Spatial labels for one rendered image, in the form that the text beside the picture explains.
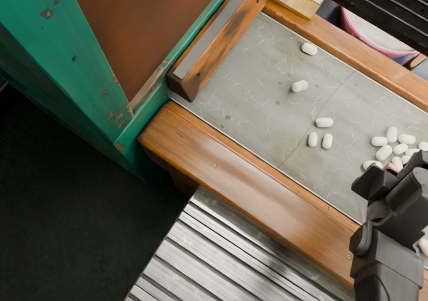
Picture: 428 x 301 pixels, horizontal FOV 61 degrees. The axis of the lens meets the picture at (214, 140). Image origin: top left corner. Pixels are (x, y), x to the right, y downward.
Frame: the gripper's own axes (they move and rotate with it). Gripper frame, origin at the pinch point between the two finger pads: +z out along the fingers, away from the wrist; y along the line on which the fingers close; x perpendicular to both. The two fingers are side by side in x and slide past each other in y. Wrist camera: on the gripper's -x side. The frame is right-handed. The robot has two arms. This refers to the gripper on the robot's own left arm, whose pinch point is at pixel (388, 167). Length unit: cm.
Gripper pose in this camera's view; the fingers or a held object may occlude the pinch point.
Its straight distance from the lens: 77.2
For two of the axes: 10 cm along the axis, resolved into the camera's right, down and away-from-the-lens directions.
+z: 4.0, -4.4, 8.0
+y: -8.3, -5.5, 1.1
